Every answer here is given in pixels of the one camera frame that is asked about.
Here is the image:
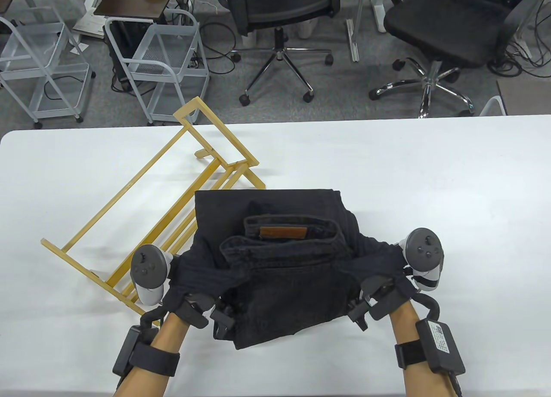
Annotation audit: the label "wooden book rack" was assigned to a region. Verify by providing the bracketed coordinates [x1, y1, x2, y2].
[41, 96, 266, 318]

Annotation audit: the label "black left wrist strap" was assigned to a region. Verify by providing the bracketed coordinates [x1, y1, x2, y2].
[129, 343, 180, 377]

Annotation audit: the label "black wrist strap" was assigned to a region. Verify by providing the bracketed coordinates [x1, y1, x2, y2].
[129, 343, 180, 377]
[395, 341, 424, 369]

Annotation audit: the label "dark brown small desk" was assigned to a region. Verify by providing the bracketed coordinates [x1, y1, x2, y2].
[94, 0, 179, 25]

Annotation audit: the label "white papers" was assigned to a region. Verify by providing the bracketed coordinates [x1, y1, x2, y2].
[72, 9, 106, 38]

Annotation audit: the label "white plastic object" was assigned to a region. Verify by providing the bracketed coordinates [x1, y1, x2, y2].
[479, 96, 506, 117]

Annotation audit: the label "black right wrist sensor box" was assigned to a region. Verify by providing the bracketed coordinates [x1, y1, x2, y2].
[415, 319, 466, 375]

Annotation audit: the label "white desk leg frame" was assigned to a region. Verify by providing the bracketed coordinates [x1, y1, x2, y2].
[346, 0, 387, 63]

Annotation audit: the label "person's left hand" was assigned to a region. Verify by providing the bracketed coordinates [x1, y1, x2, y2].
[161, 248, 250, 341]

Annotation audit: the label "black padded office chair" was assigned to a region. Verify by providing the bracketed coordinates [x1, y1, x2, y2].
[369, 0, 551, 118]

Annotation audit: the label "looped black floor cables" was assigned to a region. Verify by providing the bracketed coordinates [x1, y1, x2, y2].
[200, 20, 241, 74]

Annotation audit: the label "black wrist sensor box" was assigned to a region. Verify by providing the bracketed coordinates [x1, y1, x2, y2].
[113, 325, 158, 378]
[415, 319, 466, 375]

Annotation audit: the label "brown board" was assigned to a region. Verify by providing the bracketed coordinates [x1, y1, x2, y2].
[496, 81, 551, 115]

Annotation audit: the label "person's right forearm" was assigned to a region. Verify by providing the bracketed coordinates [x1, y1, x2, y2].
[390, 302, 463, 397]

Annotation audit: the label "tangle of black floor cables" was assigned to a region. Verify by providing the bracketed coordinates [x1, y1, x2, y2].
[489, 27, 551, 77]

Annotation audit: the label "black right wrist strap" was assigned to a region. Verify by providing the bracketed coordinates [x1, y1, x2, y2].
[395, 341, 424, 369]

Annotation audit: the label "grey white controller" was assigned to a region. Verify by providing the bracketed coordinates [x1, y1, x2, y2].
[130, 244, 175, 306]
[398, 227, 445, 324]

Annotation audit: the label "white metal trolley cart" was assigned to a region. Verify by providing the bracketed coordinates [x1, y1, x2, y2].
[0, 5, 96, 128]
[105, 9, 210, 126]

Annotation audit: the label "black left wrist sensor box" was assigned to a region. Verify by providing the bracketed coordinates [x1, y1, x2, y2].
[113, 325, 158, 378]

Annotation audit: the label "person's right hand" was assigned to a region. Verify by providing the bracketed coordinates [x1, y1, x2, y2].
[347, 240, 416, 331]

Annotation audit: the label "black computer tower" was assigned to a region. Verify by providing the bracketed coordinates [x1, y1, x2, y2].
[105, 20, 142, 92]

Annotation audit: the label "black mesh office chair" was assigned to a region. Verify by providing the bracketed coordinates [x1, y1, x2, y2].
[213, 0, 341, 107]

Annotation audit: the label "person's left forearm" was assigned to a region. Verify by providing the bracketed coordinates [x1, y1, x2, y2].
[116, 313, 190, 397]

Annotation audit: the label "black trousers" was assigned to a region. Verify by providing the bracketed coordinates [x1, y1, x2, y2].
[166, 189, 407, 350]

